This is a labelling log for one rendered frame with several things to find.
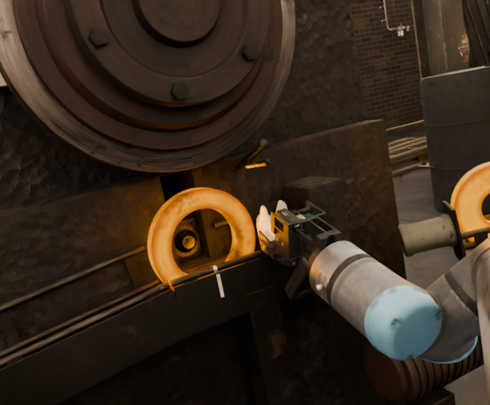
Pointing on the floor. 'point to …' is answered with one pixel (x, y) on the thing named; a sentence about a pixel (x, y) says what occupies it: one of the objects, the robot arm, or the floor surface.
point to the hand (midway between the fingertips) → (263, 222)
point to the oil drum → (469, 128)
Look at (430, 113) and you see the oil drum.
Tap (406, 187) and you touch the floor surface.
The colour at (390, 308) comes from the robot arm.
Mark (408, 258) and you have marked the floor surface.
